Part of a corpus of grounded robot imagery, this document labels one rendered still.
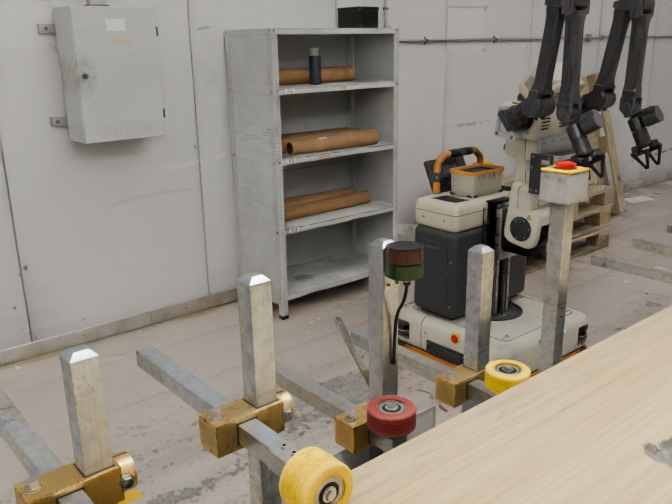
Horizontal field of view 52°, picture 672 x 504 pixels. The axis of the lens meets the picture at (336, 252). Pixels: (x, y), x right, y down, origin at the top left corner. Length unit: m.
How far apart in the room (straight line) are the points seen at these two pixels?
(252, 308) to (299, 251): 3.45
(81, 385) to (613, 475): 0.71
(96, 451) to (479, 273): 0.74
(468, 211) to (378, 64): 1.56
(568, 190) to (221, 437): 0.84
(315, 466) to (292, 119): 3.48
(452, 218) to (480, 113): 2.59
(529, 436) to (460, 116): 4.33
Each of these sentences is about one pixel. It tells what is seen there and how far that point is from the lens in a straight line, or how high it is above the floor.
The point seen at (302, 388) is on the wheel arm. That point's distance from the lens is 1.32.
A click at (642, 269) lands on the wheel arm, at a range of 2.25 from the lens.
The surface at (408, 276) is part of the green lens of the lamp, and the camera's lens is 1.07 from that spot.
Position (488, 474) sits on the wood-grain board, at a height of 0.90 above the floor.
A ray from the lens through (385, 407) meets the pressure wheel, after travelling 1.15.
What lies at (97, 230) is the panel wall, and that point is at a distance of 3.74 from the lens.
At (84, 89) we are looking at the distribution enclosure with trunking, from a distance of 3.40.
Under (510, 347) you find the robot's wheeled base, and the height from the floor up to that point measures 0.27.
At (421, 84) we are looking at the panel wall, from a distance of 4.98.
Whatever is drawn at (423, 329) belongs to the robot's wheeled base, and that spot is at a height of 0.23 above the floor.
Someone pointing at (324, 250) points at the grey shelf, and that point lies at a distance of 4.54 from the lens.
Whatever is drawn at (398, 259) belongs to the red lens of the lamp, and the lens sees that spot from 1.07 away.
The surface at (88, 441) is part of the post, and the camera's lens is 0.92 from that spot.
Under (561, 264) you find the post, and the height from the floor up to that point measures 1.02.
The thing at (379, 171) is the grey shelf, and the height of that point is 0.70.
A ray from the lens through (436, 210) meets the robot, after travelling 3.02.
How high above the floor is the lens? 1.47
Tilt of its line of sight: 17 degrees down
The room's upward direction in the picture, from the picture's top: 1 degrees counter-clockwise
